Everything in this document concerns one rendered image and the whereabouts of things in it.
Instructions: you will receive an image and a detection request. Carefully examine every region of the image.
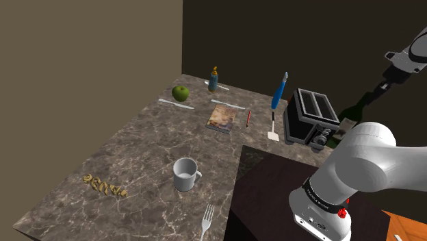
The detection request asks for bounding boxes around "dark green wine bottle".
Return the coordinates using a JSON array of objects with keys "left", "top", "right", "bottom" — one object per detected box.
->
[{"left": 324, "top": 91, "right": 377, "bottom": 150}]

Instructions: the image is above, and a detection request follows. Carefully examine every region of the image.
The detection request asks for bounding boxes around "black toaster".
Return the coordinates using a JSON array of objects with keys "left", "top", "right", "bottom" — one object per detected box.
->
[{"left": 282, "top": 88, "right": 341, "bottom": 154}]

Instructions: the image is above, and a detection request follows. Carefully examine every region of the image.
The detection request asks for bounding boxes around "white knife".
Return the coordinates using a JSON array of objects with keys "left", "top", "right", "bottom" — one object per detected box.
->
[
  {"left": 210, "top": 99, "right": 246, "bottom": 110},
  {"left": 204, "top": 80, "right": 231, "bottom": 92},
  {"left": 157, "top": 98, "right": 195, "bottom": 110}
]

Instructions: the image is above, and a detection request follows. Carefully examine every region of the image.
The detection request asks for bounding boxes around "dark robot stand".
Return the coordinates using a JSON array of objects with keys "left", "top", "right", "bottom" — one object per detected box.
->
[{"left": 222, "top": 144, "right": 392, "bottom": 241}]

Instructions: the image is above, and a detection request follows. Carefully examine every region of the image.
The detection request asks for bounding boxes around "brown book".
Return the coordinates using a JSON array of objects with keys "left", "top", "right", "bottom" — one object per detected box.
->
[{"left": 205, "top": 103, "right": 238, "bottom": 135}]

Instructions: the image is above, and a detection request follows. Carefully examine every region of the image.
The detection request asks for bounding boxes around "blue bottle with yellow cap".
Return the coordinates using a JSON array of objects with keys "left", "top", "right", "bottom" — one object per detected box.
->
[{"left": 207, "top": 66, "right": 220, "bottom": 93}]

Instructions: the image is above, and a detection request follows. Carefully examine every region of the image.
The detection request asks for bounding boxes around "green apple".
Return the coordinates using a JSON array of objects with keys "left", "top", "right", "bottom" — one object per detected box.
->
[{"left": 171, "top": 85, "right": 190, "bottom": 103}]

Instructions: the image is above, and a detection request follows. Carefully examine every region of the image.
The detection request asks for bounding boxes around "white mug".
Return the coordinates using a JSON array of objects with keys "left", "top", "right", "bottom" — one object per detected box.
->
[{"left": 172, "top": 157, "right": 203, "bottom": 193}]

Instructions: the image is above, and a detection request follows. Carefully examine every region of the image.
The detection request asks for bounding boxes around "silver fork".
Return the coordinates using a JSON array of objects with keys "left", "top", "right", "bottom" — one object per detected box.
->
[{"left": 198, "top": 203, "right": 216, "bottom": 241}]

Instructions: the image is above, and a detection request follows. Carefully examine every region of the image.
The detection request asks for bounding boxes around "blue-handled white spatula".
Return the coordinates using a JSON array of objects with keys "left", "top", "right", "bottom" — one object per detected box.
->
[{"left": 267, "top": 71, "right": 289, "bottom": 142}]

